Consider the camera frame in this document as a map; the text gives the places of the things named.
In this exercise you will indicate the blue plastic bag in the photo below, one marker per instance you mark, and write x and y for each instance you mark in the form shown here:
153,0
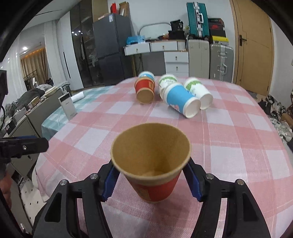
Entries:
135,40

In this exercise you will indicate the small blue paper cup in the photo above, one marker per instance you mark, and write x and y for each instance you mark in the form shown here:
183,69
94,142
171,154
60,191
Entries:
147,74

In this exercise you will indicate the grey side cabinet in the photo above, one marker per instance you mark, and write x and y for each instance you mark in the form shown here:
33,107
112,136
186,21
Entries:
30,124

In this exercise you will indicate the person's left hand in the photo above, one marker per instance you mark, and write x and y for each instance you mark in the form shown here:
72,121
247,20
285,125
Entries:
5,185

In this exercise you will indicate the black glass cabinet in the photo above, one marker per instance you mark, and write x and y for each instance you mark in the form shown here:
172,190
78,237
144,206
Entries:
83,41

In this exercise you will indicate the red kraft paper cup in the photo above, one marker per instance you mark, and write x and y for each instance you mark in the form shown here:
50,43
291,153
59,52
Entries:
151,157

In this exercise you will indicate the stacked shoe boxes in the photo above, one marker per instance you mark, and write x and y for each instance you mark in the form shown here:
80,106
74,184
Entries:
217,34

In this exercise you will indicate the dark grey refrigerator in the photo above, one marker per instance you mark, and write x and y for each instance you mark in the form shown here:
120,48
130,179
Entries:
110,35

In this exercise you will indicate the silver grey suitcase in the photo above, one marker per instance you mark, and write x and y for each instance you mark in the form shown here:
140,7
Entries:
221,62

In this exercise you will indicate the white power bank box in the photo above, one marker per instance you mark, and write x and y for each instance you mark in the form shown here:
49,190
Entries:
67,105

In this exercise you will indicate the green leaf cup left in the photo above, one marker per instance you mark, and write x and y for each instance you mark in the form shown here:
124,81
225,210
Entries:
166,80

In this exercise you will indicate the green leaf cup right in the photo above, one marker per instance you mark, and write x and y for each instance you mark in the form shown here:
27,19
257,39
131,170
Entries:
195,87

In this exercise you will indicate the large blue paper cup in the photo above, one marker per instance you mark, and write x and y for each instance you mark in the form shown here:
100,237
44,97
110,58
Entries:
180,99

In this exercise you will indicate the teal suitcase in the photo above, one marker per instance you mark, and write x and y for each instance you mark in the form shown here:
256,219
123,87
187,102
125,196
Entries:
198,20

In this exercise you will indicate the pink plaid tablecloth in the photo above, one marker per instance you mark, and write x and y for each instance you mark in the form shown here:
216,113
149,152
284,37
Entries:
232,139

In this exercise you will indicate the white drawer desk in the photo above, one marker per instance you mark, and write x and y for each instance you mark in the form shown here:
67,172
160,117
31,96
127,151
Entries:
176,55

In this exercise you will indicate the wooden door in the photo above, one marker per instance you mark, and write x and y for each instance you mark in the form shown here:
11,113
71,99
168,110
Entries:
254,53

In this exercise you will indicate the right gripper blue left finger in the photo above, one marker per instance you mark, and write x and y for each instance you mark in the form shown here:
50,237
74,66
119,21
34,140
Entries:
75,209

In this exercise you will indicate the green leaf cup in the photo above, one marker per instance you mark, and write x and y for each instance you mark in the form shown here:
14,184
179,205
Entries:
195,87
166,80

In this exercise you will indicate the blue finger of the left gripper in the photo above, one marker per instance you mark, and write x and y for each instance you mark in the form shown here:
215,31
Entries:
16,147

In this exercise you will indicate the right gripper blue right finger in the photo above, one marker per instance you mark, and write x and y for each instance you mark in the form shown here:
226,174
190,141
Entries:
243,216

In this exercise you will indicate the beige suitcase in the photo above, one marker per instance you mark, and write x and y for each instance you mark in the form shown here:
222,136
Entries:
198,58

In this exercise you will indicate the lying red paper cup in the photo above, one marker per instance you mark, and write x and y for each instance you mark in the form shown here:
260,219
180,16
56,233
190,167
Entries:
144,88

